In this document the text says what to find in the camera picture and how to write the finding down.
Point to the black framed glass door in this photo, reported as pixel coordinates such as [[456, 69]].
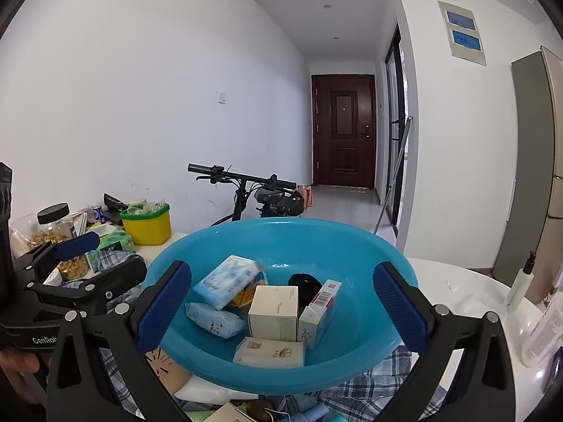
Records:
[[389, 96]]

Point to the light green packet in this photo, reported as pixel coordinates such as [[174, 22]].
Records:
[[198, 416]]

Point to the light blue bottle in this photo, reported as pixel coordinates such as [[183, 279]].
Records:
[[311, 414]]

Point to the beige cardboard box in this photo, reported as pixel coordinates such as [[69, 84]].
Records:
[[226, 414]]

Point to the yellow bucket with green rim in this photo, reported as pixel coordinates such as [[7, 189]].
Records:
[[147, 231]]

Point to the blue plastic basin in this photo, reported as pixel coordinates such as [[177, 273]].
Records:
[[264, 237]]

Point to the person's left hand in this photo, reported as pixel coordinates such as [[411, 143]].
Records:
[[17, 371]]

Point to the beige round disc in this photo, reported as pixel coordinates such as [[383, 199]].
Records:
[[169, 371]]

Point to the black bicycle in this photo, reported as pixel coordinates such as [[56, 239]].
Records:
[[239, 204]]

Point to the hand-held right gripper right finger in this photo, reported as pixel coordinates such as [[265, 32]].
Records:
[[400, 312]]

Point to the small blue tissue pack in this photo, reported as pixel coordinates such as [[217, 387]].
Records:
[[213, 320]]

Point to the brown entrance door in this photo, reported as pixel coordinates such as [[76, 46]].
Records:
[[343, 140]]

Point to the clear plastic bag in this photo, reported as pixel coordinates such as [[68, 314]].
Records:
[[22, 231]]

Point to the white wall switch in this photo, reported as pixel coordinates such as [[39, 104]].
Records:
[[221, 97]]

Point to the black pouch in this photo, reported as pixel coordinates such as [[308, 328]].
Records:
[[114, 203]]

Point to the green tissue pack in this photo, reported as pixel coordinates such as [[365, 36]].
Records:
[[116, 241]]

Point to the black cloth item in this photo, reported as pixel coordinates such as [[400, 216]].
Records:
[[303, 285]]

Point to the yellow snack packet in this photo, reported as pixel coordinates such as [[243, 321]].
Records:
[[241, 300]]

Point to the white desktop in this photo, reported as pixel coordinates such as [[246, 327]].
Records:
[[462, 290]]

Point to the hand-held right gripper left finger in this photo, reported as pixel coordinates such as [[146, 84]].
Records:
[[163, 310]]

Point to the white lotion bottle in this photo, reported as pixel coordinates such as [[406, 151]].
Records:
[[541, 338]]

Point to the green pump bottle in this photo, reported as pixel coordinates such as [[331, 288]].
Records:
[[519, 290]]

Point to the white soft pack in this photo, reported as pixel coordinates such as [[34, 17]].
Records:
[[198, 389]]

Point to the red and white box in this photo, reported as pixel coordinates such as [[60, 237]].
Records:
[[314, 321]]

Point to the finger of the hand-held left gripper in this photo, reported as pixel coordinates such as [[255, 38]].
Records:
[[116, 274], [77, 245]]

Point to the brown round object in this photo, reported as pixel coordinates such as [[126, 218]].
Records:
[[259, 409]]

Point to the grey mop pole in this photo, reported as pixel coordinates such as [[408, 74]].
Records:
[[398, 162]]

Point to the blue and white can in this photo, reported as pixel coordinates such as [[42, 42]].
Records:
[[99, 215]]

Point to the grey refrigerator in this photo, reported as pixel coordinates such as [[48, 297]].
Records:
[[532, 162]]

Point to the blue plaid shirt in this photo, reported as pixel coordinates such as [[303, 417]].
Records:
[[387, 378]]

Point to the beige tissue pack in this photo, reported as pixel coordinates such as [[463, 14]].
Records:
[[268, 352]]

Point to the light blue tissue pack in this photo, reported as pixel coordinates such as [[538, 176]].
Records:
[[224, 281]]

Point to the white cardboard box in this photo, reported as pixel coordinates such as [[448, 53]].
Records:
[[272, 312]]

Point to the clear jar with black lid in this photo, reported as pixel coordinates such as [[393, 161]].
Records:
[[55, 215]]

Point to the wall panel with blue windows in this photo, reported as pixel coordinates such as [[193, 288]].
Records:
[[462, 52]]

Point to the orange shopping bag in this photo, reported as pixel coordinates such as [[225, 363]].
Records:
[[305, 195]]

